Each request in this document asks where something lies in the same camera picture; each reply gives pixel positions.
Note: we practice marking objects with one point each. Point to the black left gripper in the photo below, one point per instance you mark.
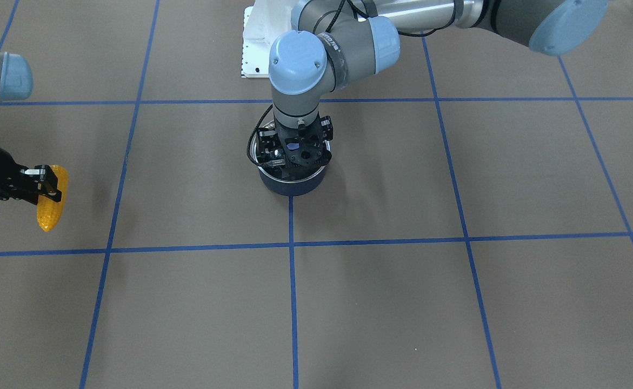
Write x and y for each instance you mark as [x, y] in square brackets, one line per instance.
[266, 145]

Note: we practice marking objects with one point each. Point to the glass lid with blue knob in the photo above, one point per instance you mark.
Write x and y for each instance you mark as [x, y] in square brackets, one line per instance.
[293, 146]

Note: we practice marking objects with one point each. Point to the yellow corn cob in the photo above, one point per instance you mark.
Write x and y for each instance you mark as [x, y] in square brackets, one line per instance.
[48, 211]

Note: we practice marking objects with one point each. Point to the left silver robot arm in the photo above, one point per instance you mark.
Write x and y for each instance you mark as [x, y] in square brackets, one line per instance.
[331, 44]

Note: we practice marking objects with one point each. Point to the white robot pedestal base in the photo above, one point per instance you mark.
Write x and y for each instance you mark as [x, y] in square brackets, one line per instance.
[264, 21]

